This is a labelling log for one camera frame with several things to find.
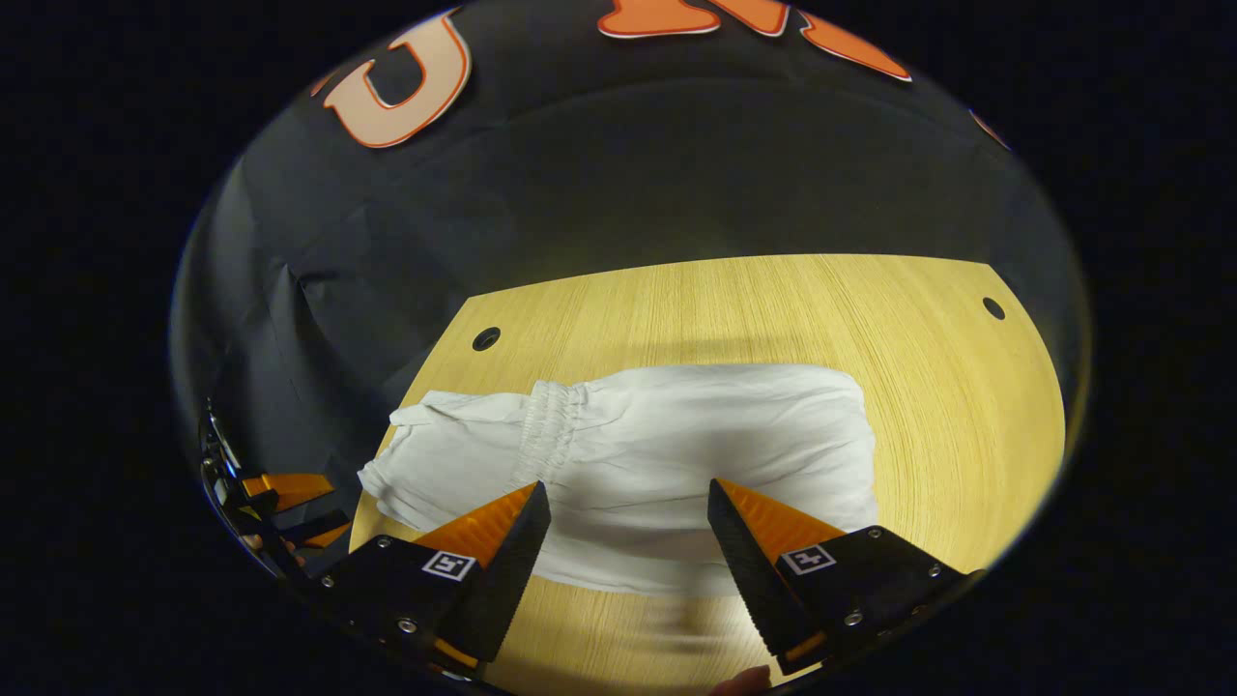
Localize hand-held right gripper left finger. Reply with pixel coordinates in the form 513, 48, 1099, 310
309, 480, 552, 678

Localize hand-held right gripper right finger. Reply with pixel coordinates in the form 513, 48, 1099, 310
707, 478, 985, 676

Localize white jeans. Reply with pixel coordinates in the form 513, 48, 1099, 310
358, 362, 880, 595

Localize black backdrop cloth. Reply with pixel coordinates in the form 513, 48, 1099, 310
174, 0, 1088, 581

